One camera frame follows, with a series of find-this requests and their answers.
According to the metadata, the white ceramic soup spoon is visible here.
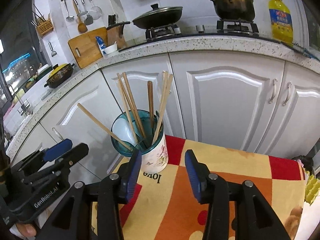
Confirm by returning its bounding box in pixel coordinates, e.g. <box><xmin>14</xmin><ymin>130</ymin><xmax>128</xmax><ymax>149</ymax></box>
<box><xmin>112</xmin><ymin>118</ymin><xmax>137</xmax><ymax>146</ymax></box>

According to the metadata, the light wooden chopstick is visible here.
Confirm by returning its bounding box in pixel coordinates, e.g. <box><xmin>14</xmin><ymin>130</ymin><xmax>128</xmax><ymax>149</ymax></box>
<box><xmin>117</xmin><ymin>72</ymin><xmax>146</xmax><ymax>139</ymax></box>
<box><xmin>152</xmin><ymin>73</ymin><xmax>173</xmax><ymax>144</ymax></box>

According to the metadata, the dark kitchen window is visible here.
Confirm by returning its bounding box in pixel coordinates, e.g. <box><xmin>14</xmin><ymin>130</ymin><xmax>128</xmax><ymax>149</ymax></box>
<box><xmin>1</xmin><ymin>0</ymin><xmax>46</xmax><ymax>92</ymax></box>

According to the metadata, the gloved left hand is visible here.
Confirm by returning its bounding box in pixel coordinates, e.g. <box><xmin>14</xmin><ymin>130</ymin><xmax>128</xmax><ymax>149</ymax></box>
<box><xmin>10</xmin><ymin>223</ymin><xmax>37</xmax><ymax>239</ymax></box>

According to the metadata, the chrome sink faucet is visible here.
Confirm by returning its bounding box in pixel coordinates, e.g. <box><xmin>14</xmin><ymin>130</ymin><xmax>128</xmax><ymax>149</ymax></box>
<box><xmin>7</xmin><ymin>84</ymin><xmax>32</xmax><ymax>116</ymax></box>

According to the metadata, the white cabinet door left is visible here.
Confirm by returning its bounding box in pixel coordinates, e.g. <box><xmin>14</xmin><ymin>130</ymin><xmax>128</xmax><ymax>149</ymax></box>
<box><xmin>40</xmin><ymin>71</ymin><xmax>120</xmax><ymax>179</ymax></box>

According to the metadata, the white cabinet door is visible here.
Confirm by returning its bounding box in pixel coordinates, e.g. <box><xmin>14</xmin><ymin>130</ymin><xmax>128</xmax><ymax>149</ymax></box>
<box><xmin>101</xmin><ymin>53</ymin><xmax>186</xmax><ymax>139</ymax></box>
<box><xmin>169</xmin><ymin>51</ymin><xmax>285</xmax><ymax>152</ymax></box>
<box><xmin>40</xmin><ymin>71</ymin><xmax>120</xmax><ymax>179</ymax></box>

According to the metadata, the yellow foam egg tray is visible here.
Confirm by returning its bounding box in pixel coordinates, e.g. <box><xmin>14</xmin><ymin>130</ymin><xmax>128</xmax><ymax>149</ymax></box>
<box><xmin>304</xmin><ymin>170</ymin><xmax>320</xmax><ymax>205</ymax></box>

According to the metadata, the yellow black casserole pot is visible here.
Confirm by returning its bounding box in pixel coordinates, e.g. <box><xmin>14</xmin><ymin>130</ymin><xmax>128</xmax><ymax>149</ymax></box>
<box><xmin>44</xmin><ymin>63</ymin><xmax>74</xmax><ymax>88</ymax></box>

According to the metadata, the red yellow orange checkered cloth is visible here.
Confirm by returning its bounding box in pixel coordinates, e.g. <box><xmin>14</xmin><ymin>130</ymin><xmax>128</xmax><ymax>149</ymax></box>
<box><xmin>92</xmin><ymin>136</ymin><xmax>305</xmax><ymax>239</ymax></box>

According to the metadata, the wooden cutting board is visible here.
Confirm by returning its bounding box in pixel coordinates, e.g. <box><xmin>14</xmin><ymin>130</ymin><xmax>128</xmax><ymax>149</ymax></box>
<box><xmin>68</xmin><ymin>27</ymin><xmax>107</xmax><ymax>69</ymax></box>

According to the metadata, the white cabinet door middle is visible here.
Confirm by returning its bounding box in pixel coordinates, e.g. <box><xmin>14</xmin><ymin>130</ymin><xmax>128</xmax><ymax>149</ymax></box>
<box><xmin>101</xmin><ymin>53</ymin><xmax>186</xmax><ymax>139</ymax></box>

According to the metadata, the dark brown wooden chopstick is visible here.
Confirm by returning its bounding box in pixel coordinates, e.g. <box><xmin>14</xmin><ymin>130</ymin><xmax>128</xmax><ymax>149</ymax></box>
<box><xmin>148</xmin><ymin>81</ymin><xmax>154</xmax><ymax>129</ymax></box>

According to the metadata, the blue white carton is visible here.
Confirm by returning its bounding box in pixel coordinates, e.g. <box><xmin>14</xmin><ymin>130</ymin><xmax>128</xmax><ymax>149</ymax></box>
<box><xmin>95</xmin><ymin>36</ymin><xmax>106</xmax><ymax>57</ymax></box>

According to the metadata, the white small bowl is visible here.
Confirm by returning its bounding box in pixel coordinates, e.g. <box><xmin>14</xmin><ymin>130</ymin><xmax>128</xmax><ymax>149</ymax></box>
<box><xmin>103</xmin><ymin>42</ymin><xmax>118</xmax><ymax>55</ymax></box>

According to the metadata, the thin wooden chopstick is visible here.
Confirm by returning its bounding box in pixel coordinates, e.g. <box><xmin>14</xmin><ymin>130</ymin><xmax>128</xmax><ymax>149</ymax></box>
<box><xmin>159</xmin><ymin>71</ymin><xmax>168</xmax><ymax>110</ymax></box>

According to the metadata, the wooden knife block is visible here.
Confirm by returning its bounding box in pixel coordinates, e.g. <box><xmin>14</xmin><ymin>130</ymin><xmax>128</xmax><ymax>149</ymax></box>
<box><xmin>106</xmin><ymin>15</ymin><xmax>130</xmax><ymax>49</ymax></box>

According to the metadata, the white cabinet door right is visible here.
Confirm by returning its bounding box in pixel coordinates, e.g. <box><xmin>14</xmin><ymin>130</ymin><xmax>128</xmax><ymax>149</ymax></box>
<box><xmin>169</xmin><ymin>51</ymin><xmax>285</xmax><ymax>152</ymax></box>

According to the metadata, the metal hanging ladle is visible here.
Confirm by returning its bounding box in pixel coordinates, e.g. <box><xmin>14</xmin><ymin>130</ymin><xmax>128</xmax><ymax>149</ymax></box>
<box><xmin>61</xmin><ymin>0</ymin><xmax>74</xmax><ymax>22</ymax></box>

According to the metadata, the metal hanging strainer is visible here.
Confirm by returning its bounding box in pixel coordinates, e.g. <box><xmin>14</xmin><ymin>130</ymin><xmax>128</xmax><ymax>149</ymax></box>
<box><xmin>89</xmin><ymin>0</ymin><xmax>102</xmax><ymax>21</ymax></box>

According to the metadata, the black wok with lid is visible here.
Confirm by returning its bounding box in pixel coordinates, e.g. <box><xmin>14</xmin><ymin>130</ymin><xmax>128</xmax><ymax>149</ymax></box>
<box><xmin>107</xmin><ymin>3</ymin><xmax>184</xmax><ymax>30</ymax></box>

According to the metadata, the yellow cooking oil bottle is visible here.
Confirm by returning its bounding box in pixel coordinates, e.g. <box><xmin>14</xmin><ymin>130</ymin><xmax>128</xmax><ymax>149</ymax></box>
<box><xmin>268</xmin><ymin>0</ymin><xmax>293</xmax><ymax>43</ymax></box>

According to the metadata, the black gas stove top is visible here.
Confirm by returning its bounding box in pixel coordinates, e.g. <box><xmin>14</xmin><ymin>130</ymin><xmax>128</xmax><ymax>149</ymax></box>
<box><xmin>119</xmin><ymin>20</ymin><xmax>280</xmax><ymax>51</ymax></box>

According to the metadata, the dark stock pot with lid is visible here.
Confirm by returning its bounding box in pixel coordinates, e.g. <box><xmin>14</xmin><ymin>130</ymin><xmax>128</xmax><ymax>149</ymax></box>
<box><xmin>210</xmin><ymin>0</ymin><xmax>255</xmax><ymax>22</ymax></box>

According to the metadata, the silver cabinet handle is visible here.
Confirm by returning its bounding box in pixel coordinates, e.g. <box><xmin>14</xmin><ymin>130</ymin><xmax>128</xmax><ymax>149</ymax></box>
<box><xmin>268</xmin><ymin>79</ymin><xmax>278</xmax><ymax>104</ymax></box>
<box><xmin>283</xmin><ymin>82</ymin><xmax>292</xmax><ymax>106</ymax></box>
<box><xmin>52</xmin><ymin>127</ymin><xmax>64</xmax><ymax>141</ymax></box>

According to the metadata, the wooden wall chopstick holder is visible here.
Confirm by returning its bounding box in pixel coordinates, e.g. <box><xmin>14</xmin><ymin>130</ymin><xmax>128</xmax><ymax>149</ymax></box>
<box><xmin>31</xmin><ymin>5</ymin><xmax>54</xmax><ymax>38</ymax></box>

